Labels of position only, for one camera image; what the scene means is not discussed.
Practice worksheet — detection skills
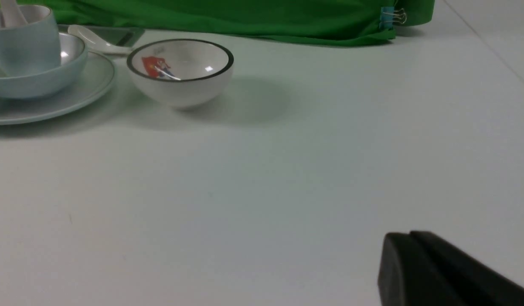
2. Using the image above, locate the green backdrop cloth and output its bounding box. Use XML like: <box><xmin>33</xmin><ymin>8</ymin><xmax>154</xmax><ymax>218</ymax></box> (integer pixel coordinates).
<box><xmin>18</xmin><ymin>0</ymin><xmax>435</xmax><ymax>47</ymax></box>

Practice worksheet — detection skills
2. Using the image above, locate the blue binder clip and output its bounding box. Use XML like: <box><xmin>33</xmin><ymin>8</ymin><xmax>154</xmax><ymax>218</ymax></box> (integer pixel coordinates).
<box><xmin>379</xmin><ymin>6</ymin><xmax>407</xmax><ymax>29</ymax></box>

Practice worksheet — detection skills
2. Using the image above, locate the white spoon with printed handle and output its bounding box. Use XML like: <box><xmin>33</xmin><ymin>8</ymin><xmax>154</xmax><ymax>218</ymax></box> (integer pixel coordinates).
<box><xmin>68</xmin><ymin>25</ymin><xmax>133</xmax><ymax>55</ymax></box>

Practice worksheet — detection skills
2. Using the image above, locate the dark green rectangular tray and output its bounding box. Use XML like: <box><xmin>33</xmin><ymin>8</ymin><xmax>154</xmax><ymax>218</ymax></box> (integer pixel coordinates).
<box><xmin>58</xmin><ymin>24</ymin><xmax>145</xmax><ymax>48</ymax></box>

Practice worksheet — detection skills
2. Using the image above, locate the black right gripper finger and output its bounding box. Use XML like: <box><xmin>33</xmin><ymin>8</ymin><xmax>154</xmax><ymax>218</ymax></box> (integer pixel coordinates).
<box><xmin>377</xmin><ymin>231</ymin><xmax>524</xmax><ymax>306</ymax></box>

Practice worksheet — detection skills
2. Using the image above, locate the pale blue cup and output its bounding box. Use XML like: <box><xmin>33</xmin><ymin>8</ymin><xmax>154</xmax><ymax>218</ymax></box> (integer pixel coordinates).
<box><xmin>0</xmin><ymin>4</ymin><xmax>60</xmax><ymax>77</ymax></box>

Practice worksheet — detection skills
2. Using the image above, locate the pale blue plate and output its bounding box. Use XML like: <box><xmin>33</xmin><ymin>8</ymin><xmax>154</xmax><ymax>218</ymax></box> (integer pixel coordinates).
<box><xmin>0</xmin><ymin>51</ymin><xmax>117</xmax><ymax>125</ymax></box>

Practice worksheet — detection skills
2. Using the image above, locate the small illustrated black-rimmed bowl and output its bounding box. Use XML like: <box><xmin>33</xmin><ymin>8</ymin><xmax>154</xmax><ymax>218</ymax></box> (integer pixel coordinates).
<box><xmin>126</xmin><ymin>39</ymin><xmax>235</xmax><ymax>110</ymax></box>

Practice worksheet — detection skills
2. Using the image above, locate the pale blue bowl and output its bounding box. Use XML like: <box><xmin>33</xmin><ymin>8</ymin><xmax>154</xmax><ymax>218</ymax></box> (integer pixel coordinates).
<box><xmin>0</xmin><ymin>33</ymin><xmax>88</xmax><ymax>99</ymax></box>

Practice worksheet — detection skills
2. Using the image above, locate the plain white ceramic spoon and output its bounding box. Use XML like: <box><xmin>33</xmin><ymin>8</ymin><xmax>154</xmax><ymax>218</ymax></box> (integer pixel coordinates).
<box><xmin>0</xmin><ymin>0</ymin><xmax>28</xmax><ymax>28</ymax></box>

